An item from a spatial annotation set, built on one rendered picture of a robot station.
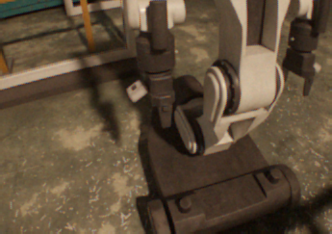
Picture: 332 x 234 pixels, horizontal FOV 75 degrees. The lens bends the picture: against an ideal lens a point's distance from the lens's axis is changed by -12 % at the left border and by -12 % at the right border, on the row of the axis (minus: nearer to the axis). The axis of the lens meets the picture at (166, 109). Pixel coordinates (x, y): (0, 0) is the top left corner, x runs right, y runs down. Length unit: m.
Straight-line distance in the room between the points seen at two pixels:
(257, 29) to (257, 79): 0.12
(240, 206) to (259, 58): 0.53
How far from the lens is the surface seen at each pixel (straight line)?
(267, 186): 0.96
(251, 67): 0.58
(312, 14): 0.74
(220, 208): 0.89
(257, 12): 0.61
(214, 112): 0.63
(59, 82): 1.73
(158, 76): 0.55
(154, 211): 0.86
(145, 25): 0.51
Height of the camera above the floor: 0.99
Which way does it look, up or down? 43 degrees down
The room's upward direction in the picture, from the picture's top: straight up
